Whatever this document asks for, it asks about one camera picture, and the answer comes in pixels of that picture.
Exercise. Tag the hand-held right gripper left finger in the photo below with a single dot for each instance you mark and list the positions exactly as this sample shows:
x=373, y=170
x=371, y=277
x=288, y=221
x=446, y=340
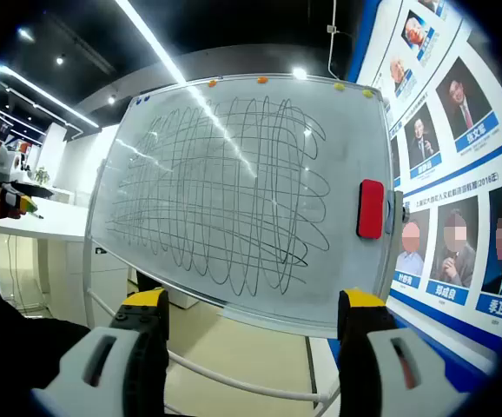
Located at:
x=120, y=391

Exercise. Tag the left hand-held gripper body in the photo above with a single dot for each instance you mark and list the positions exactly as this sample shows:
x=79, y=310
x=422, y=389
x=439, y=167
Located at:
x=3, y=164

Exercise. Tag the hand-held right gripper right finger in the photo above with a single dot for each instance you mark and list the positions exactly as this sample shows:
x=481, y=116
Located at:
x=377, y=382

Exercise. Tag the red eraser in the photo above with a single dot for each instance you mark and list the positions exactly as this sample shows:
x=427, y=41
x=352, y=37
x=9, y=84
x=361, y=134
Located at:
x=370, y=208

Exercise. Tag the white whiteboard grey frame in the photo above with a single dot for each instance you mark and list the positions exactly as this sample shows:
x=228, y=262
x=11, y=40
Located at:
x=346, y=152

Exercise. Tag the green potted plant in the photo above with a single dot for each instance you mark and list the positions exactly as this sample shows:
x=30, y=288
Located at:
x=41, y=175

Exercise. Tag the white curved counter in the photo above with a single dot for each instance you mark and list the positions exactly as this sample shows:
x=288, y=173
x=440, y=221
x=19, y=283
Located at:
x=55, y=223

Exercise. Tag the long ceiling light strip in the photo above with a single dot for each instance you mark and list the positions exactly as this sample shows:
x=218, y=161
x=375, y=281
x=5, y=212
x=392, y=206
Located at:
x=38, y=90
x=151, y=41

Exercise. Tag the round ceiling spotlight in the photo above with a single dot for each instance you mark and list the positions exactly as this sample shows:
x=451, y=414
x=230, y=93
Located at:
x=111, y=100
x=299, y=73

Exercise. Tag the wall poster with portraits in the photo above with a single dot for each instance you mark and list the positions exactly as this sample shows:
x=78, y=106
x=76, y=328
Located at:
x=472, y=169

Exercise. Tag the white wall conduit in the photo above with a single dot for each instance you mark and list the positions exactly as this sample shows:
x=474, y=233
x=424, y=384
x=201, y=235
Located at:
x=330, y=29

